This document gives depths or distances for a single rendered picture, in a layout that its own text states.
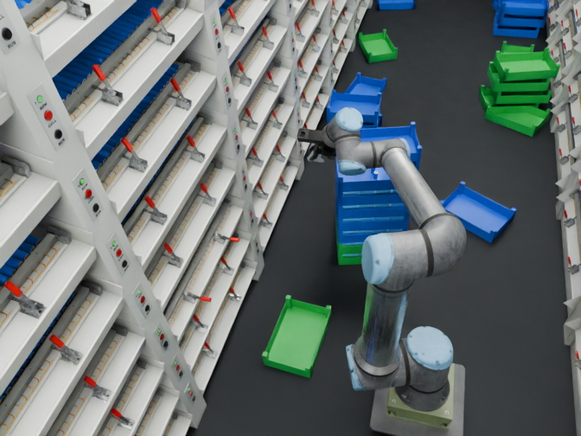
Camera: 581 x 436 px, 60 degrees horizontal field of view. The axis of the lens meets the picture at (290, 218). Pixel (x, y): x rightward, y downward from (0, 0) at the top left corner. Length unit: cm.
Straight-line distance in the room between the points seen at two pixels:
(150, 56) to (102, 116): 24
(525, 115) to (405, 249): 230
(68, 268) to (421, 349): 108
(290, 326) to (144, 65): 131
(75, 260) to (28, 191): 20
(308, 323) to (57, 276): 130
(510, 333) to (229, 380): 116
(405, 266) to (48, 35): 87
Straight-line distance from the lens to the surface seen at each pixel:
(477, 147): 308
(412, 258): 119
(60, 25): 110
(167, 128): 143
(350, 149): 168
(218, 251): 186
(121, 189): 128
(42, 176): 107
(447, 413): 191
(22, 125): 100
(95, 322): 131
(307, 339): 217
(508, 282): 246
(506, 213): 270
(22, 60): 98
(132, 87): 125
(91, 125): 116
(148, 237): 142
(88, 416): 143
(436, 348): 172
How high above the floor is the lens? 190
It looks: 47 degrees down
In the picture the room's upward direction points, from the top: 6 degrees counter-clockwise
